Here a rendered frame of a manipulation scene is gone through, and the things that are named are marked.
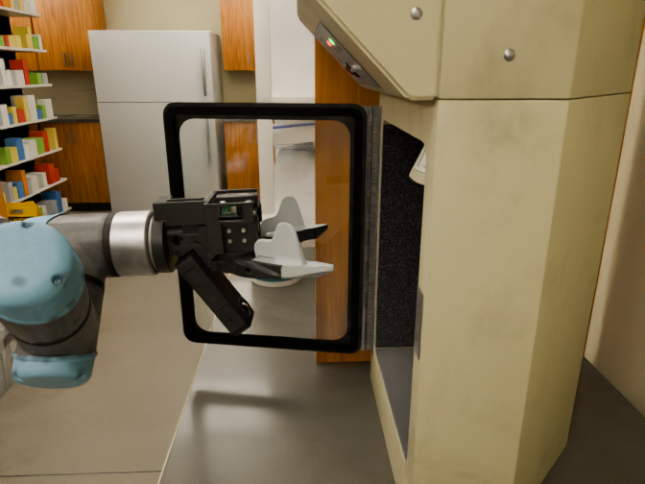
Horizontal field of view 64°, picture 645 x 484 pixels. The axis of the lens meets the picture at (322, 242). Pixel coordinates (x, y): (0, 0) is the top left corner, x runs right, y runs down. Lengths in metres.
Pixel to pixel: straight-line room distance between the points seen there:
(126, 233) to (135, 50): 4.97
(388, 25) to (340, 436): 0.55
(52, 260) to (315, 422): 0.48
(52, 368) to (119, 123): 5.11
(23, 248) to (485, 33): 0.40
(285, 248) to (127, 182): 5.20
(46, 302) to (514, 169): 0.40
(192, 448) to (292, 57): 1.37
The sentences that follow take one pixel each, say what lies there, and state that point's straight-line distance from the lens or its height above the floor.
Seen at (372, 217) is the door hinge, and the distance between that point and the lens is 0.78.
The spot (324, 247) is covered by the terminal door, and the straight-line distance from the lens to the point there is 0.79.
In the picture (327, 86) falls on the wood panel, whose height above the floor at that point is 1.41.
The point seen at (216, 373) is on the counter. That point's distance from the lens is 0.93.
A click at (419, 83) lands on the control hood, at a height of 1.42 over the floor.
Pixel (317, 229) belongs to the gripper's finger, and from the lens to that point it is 0.66.
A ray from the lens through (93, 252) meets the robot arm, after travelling 0.61.
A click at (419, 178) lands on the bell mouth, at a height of 1.32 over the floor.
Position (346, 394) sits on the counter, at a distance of 0.86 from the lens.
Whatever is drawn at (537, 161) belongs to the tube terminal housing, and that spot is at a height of 1.36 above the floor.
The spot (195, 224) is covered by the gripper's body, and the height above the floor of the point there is 1.27.
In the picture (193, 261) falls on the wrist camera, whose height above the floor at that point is 1.23.
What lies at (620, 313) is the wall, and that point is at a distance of 1.02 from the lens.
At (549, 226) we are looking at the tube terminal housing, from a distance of 0.50.
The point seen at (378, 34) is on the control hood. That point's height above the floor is 1.46.
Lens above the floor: 1.43
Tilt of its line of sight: 18 degrees down
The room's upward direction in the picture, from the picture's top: straight up
